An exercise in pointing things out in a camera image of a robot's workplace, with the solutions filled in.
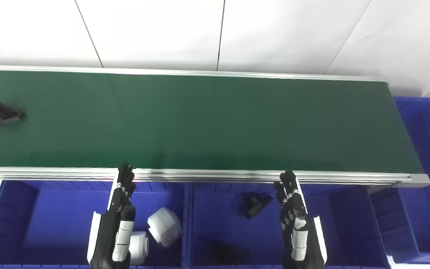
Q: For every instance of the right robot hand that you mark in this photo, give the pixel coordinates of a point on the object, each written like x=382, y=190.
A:
x=301, y=239

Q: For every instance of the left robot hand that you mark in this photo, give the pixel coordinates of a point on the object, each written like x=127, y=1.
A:
x=106, y=235

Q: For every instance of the black flange part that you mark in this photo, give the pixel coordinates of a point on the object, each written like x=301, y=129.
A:
x=0, y=113

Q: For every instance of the small white plastic part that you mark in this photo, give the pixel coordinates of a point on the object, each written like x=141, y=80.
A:
x=140, y=247

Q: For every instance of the blue bin with white parts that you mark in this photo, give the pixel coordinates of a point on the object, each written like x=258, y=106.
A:
x=50, y=231

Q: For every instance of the large white plastic part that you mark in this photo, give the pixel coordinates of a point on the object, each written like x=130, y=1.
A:
x=164, y=226

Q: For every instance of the flat black part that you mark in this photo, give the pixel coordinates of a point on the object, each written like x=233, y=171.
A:
x=226, y=254

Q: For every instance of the blue bin with black parts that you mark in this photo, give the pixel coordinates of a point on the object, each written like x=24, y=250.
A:
x=222, y=220

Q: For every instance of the green conveyor belt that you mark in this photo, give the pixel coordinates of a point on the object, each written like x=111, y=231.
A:
x=207, y=175
x=215, y=119

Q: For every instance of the empty blue bin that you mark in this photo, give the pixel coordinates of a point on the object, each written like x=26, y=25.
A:
x=424, y=149

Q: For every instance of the black bracket part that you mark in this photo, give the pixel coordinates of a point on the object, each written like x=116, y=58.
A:
x=255, y=204

